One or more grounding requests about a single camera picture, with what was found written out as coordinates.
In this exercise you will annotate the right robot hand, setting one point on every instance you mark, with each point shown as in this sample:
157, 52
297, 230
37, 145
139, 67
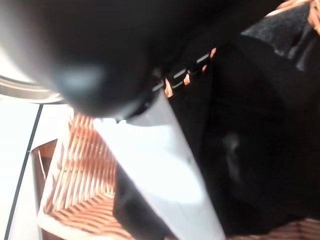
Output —
112, 50

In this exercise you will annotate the rectangular wicker laundry basket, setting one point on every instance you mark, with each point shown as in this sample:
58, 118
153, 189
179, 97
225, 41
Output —
82, 162

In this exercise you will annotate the black garment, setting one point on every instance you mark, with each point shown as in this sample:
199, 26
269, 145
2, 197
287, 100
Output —
255, 125

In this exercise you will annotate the grey front-load washing machine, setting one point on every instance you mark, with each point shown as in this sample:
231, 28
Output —
25, 90

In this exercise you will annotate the amber translucent acrylic stool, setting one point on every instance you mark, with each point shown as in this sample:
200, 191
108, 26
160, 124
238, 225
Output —
43, 160

